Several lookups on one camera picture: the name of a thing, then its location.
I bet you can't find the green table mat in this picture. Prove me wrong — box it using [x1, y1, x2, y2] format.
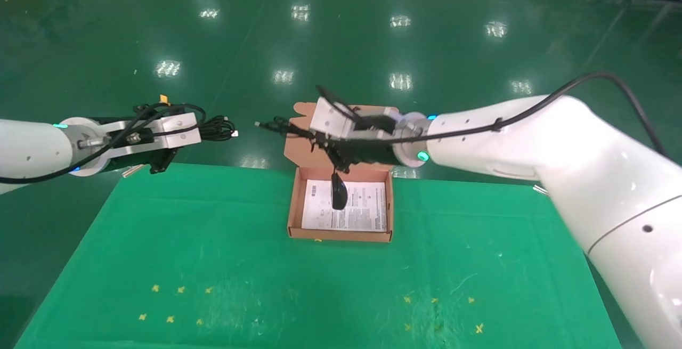
[13, 163, 624, 349]

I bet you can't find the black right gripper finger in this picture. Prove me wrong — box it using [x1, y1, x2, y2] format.
[328, 152, 352, 174]
[312, 132, 344, 147]

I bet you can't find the black wired mouse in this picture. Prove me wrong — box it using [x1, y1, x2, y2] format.
[255, 116, 353, 211]

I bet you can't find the black data cable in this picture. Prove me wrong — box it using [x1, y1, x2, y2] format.
[198, 116, 239, 142]

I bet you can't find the orange cardboard box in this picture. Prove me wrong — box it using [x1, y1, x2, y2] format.
[284, 102, 405, 244]

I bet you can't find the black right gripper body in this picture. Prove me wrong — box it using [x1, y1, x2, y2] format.
[333, 139, 399, 168]

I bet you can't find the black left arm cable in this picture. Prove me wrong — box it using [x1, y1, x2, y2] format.
[0, 103, 207, 185]

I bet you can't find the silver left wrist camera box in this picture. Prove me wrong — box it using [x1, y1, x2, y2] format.
[101, 113, 203, 164]

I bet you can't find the white printed leaflet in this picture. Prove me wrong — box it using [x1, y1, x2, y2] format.
[302, 179, 388, 232]

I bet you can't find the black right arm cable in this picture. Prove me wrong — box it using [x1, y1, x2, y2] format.
[317, 71, 667, 157]

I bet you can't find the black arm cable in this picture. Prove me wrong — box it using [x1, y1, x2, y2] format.
[317, 71, 667, 157]
[0, 103, 207, 185]

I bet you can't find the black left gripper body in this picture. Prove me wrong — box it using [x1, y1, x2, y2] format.
[149, 149, 179, 175]

